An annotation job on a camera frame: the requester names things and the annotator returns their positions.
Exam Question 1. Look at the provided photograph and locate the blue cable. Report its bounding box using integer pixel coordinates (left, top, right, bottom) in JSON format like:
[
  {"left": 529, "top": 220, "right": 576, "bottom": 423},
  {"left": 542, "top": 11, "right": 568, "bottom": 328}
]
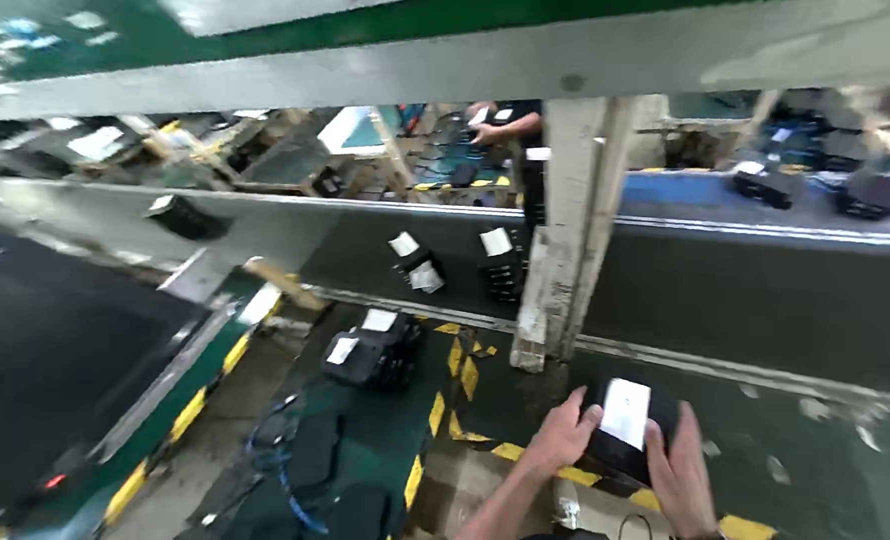
[{"left": 246, "top": 395, "right": 330, "bottom": 536}]

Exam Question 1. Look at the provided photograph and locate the flat black device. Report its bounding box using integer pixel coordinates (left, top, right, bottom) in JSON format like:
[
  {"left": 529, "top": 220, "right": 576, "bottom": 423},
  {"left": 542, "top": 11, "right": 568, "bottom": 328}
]
[
  {"left": 287, "top": 412, "right": 344, "bottom": 489},
  {"left": 323, "top": 482, "right": 392, "bottom": 540}
]

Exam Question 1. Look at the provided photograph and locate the thin black wire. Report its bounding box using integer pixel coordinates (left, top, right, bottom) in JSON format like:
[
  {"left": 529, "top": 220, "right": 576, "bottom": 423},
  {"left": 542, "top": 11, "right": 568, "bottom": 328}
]
[{"left": 617, "top": 513, "right": 653, "bottom": 540}]

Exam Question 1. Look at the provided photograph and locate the overhead shelf with grey beam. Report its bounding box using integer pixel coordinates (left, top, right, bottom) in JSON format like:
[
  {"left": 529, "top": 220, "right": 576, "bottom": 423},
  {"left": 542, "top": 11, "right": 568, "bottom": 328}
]
[{"left": 0, "top": 0, "right": 890, "bottom": 123}]

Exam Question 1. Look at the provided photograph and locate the green workbench with striped edge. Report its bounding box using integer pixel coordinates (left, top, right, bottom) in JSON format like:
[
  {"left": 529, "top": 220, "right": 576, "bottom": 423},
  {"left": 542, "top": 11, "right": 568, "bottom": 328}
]
[
  {"left": 175, "top": 301, "right": 462, "bottom": 540},
  {"left": 448, "top": 330, "right": 890, "bottom": 540}
]

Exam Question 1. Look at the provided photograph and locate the clear plastic bag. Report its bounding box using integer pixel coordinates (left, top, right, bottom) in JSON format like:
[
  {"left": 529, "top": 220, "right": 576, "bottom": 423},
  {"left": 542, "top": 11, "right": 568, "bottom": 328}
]
[{"left": 409, "top": 261, "right": 444, "bottom": 294}]

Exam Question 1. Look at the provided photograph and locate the person's left hand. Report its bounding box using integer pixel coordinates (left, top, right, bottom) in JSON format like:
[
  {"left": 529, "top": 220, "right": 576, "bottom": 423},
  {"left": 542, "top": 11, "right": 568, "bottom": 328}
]
[{"left": 526, "top": 385, "right": 604, "bottom": 473}]

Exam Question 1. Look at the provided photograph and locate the white wooden post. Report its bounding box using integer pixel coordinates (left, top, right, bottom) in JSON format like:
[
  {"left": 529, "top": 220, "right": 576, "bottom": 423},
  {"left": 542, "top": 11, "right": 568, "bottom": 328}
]
[{"left": 510, "top": 96, "right": 637, "bottom": 375}]

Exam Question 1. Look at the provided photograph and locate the brown cardboard box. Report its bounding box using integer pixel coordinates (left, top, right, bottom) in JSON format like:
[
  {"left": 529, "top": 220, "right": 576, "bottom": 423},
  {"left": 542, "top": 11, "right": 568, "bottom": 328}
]
[{"left": 401, "top": 441, "right": 674, "bottom": 540}]

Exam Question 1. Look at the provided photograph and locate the person's body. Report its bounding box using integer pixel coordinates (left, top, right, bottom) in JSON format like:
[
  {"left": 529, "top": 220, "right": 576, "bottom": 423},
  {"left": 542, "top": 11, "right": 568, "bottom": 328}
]
[{"left": 518, "top": 528, "right": 610, "bottom": 540}]

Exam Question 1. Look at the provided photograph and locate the black conveyor belt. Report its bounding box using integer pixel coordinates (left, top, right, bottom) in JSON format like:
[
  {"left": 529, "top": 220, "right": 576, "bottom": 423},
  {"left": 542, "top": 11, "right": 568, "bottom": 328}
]
[{"left": 70, "top": 180, "right": 890, "bottom": 397}]

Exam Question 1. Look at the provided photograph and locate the crumpled clear plastic wrap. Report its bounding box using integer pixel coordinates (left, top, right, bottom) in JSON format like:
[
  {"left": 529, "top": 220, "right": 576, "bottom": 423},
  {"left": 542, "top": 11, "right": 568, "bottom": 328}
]
[{"left": 553, "top": 480, "right": 581, "bottom": 529}]

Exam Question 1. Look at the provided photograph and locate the green workbench with black surface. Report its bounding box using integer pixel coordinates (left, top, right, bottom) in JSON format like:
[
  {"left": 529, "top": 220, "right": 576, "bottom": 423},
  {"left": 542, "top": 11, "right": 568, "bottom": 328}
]
[{"left": 0, "top": 225, "right": 287, "bottom": 540}]

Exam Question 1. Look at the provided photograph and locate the person's right hand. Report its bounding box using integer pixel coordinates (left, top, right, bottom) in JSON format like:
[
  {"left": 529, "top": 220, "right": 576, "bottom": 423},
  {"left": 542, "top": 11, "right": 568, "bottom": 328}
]
[{"left": 644, "top": 400, "right": 719, "bottom": 540}]

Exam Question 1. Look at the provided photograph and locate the distant workbench with black devices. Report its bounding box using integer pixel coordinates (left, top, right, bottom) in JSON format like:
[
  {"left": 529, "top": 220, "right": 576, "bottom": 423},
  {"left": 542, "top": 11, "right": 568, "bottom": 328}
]
[
  {"left": 745, "top": 88, "right": 884, "bottom": 175},
  {"left": 409, "top": 103, "right": 524, "bottom": 193}
]

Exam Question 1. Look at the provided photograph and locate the person's left forearm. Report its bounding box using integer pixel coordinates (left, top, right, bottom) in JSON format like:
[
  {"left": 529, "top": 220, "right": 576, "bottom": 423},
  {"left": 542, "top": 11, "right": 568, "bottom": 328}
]
[{"left": 454, "top": 447, "right": 560, "bottom": 540}]

